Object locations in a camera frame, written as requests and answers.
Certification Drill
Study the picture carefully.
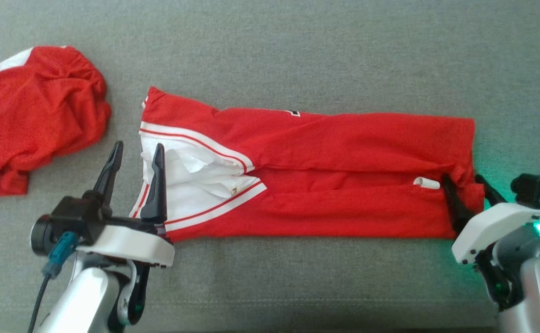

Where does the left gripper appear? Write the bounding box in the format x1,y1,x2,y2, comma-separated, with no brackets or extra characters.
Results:
76,141,176,269

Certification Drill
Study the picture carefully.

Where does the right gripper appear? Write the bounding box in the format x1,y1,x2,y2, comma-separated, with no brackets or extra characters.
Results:
441,173,540,266

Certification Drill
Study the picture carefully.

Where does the yellow grey sofa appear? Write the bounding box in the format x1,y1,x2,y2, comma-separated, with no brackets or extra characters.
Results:
0,0,540,333

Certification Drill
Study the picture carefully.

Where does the red shorts white stripe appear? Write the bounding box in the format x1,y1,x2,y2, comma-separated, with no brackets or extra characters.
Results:
0,45,112,211

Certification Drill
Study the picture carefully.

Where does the red white basketball jersey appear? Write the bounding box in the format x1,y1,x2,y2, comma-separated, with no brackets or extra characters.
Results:
129,86,485,242

